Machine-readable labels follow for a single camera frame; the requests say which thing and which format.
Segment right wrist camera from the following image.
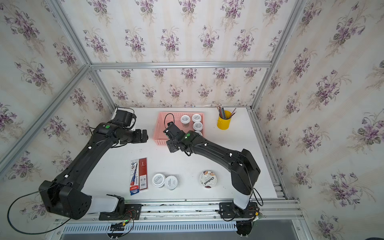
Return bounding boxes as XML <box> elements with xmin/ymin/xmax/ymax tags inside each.
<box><xmin>164</xmin><ymin>122</ymin><xmax>182</xmax><ymax>140</ymax></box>

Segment pencils in cup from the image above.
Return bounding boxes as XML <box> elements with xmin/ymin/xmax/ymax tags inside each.
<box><xmin>217</xmin><ymin>105</ymin><xmax>237</xmax><ymax>120</ymax></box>

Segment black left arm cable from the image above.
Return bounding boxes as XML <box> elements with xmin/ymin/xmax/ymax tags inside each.
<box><xmin>6</xmin><ymin>185</ymin><xmax>73</xmax><ymax>236</ymax></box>

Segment wide Chobani yogurt cup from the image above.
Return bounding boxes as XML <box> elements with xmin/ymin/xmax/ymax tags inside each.
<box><xmin>200</xmin><ymin>170</ymin><xmax>217</xmax><ymax>189</ymax></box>

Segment yellow pencil cup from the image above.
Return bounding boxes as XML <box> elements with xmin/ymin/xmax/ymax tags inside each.
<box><xmin>217</xmin><ymin>111</ymin><xmax>232</xmax><ymax>130</ymax></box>

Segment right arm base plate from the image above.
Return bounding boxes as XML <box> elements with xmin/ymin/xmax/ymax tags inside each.
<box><xmin>219</xmin><ymin>202</ymin><xmax>260</xmax><ymax>220</ymax></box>

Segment yogurt bottle front row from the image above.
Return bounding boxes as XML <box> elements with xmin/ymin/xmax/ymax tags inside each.
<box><xmin>152</xmin><ymin>173</ymin><xmax>166</xmax><ymax>188</ymax></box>
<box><xmin>164</xmin><ymin>176</ymin><xmax>178</xmax><ymax>191</ymax></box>

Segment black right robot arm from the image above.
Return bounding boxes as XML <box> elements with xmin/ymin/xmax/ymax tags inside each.
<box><xmin>164</xmin><ymin>130</ymin><xmax>261</xmax><ymax>210</ymax></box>

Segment red pencil box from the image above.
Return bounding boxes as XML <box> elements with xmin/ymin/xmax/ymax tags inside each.
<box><xmin>139</xmin><ymin>158</ymin><xmax>148</xmax><ymax>191</ymax></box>

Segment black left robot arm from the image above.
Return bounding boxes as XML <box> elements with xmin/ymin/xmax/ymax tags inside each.
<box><xmin>39</xmin><ymin>123</ymin><xmax>149</xmax><ymax>220</ymax></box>

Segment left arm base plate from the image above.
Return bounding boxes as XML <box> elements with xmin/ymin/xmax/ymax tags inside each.
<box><xmin>99</xmin><ymin>195</ymin><xmax>143</xmax><ymax>221</ymax></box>

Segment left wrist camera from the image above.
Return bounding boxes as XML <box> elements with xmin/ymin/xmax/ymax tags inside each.
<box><xmin>114</xmin><ymin>110</ymin><xmax>137</xmax><ymax>129</ymax></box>

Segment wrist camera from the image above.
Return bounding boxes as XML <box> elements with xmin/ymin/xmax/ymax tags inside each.
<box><xmin>114</xmin><ymin>110</ymin><xmax>137</xmax><ymax>129</ymax></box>
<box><xmin>164</xmin><ymin>122</ymin><xmax>182</xmax><ymax>140</ymax></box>

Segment aluminium mounting rail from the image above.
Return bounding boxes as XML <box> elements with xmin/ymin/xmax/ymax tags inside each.
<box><xmin>53</xmin><ymin>198</ymin><xmax>304</xmax><ymax>224</ymax></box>

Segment pink plastic basket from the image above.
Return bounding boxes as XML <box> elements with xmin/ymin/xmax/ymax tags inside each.
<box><xmin>153</xmin><ymin>112</ymin><xmax>205</xmax><ymax>146</ymax></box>

